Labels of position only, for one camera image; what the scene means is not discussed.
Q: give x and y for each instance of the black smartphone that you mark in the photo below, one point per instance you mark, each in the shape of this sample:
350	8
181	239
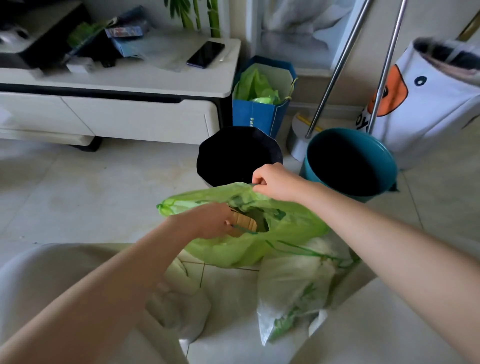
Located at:
205	54

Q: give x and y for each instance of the clear plastic sheet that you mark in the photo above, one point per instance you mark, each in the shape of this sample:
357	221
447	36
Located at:
168	52

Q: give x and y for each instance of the blue box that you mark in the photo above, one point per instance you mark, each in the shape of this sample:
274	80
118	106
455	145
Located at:
125	33

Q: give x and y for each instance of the green bamboo plant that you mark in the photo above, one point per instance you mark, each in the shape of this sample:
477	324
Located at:
213	18

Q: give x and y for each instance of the yellow stick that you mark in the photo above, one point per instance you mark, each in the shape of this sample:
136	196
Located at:
309	123

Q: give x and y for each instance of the person's beige trousers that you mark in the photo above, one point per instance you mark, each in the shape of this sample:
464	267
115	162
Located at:
33	270

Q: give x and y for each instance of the person's left forearm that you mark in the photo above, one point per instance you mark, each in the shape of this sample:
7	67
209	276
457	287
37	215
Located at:
86	296

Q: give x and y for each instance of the green packet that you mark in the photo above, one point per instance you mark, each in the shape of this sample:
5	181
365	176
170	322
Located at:
84	33

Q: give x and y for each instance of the person's left hand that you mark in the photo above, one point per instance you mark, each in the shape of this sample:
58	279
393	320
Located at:
204	223

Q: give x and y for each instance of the white plastic bag green print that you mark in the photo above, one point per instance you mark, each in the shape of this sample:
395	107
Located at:
296	285

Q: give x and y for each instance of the person's right hand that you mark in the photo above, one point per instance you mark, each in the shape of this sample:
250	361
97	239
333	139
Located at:
281	182

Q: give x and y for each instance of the black device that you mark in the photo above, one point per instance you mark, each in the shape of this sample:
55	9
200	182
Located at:
33	41

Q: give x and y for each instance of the light green plastic bag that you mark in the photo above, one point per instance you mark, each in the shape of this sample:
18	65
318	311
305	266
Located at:
255	86

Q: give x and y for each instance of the person's right forearm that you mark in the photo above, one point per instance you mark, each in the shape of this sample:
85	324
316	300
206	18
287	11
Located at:
393	258

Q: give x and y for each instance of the grey round stand base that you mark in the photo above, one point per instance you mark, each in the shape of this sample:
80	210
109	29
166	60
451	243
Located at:
296	144

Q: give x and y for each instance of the tan cardboard piece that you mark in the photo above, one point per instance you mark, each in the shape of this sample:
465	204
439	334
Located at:
245	222

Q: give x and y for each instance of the blue paper bag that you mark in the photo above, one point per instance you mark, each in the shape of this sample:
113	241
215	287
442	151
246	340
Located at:
255	116

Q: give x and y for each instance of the person's right fingers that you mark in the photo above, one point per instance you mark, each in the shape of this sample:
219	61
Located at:
259	182

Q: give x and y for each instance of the person's left fingers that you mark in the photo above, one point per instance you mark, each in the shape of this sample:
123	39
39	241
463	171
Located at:
233	229

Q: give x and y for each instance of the small white box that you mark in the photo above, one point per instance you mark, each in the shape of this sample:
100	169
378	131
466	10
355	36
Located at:
80	65

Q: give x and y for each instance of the crumpled white plastic bag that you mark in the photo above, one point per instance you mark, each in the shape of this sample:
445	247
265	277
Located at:
183	303

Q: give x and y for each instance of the white low cabinet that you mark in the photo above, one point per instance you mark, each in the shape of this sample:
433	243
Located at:
123	108

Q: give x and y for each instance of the teal metal bin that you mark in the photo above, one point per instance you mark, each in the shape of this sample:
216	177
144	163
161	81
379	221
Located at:
348	161

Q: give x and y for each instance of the white duck print fabric basket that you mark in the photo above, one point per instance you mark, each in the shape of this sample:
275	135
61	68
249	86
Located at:
431	108

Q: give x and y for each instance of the silver metal pole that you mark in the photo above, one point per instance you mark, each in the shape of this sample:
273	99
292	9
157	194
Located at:
386	67
337	71

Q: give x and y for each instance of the black lined waste bin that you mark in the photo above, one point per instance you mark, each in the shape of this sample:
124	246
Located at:
236	155

